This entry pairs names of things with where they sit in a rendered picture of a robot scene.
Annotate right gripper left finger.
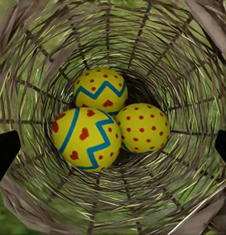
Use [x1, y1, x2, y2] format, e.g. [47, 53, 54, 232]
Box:
[0, 123, 21, 181]

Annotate easter egg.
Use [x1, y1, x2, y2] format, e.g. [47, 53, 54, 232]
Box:
[72, 66, 128, 118]
[51, 107, 121, 172]
[114, 102, 170, 154]

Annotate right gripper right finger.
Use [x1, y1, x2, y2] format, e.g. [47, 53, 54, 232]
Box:
[213, 126, 226, 164]

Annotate wicker basket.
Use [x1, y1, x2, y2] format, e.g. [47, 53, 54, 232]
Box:
[0, 0, 226, 235]

